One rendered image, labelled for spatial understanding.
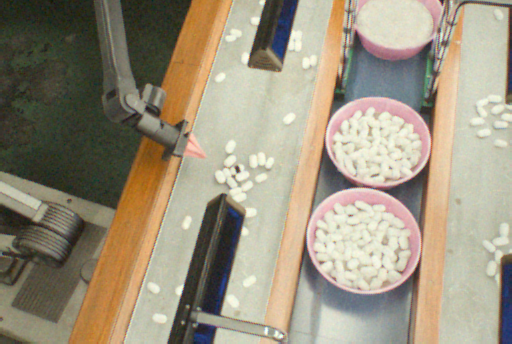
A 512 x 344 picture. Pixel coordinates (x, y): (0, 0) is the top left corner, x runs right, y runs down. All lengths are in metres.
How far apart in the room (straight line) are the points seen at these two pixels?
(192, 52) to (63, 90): 1.11
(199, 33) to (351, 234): 0.74
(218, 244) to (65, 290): 0.80
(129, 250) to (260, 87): 0.58
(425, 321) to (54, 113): 1.84
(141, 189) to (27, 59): 1.51
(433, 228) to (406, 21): 0.68
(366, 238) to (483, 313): 0.30
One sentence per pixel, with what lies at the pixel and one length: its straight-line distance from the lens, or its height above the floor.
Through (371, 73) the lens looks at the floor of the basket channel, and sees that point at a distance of 1.94.
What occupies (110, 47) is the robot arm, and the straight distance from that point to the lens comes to 1.61.
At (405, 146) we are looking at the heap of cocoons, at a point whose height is 0.73.
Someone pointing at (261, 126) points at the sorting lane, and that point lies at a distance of 1.74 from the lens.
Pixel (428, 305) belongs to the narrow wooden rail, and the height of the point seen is 0.76.
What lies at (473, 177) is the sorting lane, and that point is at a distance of 1.72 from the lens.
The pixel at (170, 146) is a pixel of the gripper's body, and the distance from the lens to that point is 1.61.
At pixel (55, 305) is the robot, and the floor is 0.48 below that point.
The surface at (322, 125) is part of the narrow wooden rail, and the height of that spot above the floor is 0.76.
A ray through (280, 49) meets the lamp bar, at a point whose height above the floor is 1.07.
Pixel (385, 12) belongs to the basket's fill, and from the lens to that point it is 2.01.
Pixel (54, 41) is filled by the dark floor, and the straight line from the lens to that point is 3.09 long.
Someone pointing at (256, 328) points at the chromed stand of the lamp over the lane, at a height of 1.12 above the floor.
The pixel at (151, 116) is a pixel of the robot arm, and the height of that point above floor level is 0.92.
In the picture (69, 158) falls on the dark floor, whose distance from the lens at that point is 2.70.
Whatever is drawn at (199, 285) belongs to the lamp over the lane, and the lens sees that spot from 1.16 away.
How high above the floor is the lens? 2.20
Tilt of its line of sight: 59 degrees down
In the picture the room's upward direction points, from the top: 5 degrees counter-clockwise
